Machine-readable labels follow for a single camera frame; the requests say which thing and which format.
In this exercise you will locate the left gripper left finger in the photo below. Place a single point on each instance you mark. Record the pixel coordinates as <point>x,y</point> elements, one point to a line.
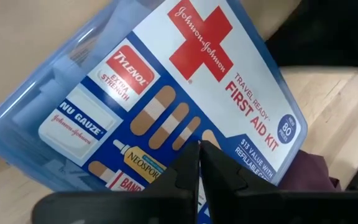
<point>166,202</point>

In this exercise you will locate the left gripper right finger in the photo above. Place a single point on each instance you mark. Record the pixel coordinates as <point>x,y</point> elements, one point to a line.
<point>244,202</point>

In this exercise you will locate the blue first aid kit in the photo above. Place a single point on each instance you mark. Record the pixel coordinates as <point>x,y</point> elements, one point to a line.
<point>166,93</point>

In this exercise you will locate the maroon cloth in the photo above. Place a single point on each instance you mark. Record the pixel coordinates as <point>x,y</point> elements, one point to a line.
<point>306,172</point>

